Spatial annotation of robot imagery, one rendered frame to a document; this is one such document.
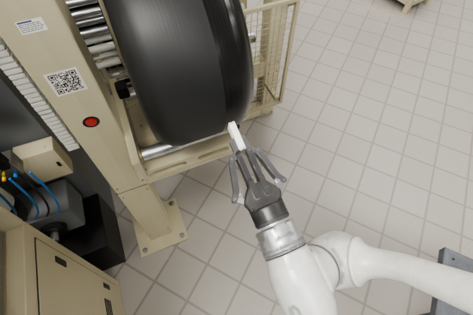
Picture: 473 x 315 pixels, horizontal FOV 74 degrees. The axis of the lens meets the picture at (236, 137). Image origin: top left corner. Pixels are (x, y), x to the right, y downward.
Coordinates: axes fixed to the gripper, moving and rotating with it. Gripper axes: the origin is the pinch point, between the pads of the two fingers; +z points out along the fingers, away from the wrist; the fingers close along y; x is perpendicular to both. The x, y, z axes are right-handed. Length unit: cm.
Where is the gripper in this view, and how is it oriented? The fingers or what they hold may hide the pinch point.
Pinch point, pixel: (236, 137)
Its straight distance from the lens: 70.7
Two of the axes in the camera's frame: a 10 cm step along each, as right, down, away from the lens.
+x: -1.0, 3.6, 9.3
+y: -9.2, 3.2, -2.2
